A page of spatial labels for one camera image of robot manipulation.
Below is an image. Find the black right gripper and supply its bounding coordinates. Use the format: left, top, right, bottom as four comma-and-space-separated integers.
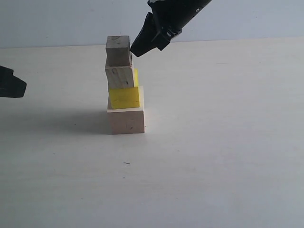
130, 0, 210, 57

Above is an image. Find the small pale wooden cube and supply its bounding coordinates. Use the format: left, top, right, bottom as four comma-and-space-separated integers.
105, 35, 132, 67

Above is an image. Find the medium bare wooden cube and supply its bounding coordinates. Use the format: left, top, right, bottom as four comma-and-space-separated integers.
105, 60, 135, 89

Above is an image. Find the yellow painted cube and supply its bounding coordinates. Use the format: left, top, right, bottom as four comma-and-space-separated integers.
109, 68, 140, 109

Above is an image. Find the large pale wooden cube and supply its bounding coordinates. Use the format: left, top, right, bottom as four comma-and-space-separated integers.
107, 86, 145, 134

